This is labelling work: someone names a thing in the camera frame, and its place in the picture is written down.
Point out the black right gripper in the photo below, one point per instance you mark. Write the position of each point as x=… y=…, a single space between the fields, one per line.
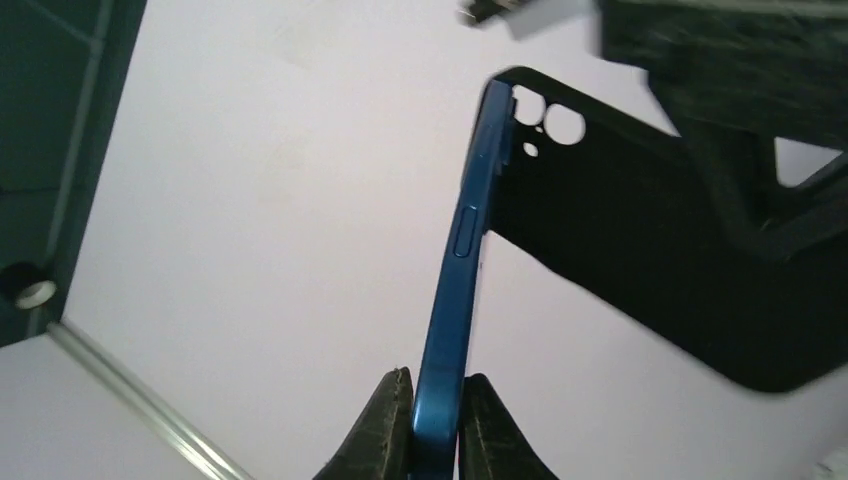
x=771 y=67

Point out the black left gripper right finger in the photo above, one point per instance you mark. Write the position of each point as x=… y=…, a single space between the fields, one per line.
x=491 y=445

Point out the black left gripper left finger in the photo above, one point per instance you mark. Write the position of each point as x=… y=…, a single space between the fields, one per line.
x=377 y=445

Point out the black smartphone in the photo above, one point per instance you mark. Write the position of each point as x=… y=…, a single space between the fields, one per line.
x=621 y=214

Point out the blue phone without case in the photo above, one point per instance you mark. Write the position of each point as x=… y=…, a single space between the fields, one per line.
x=436 y=410

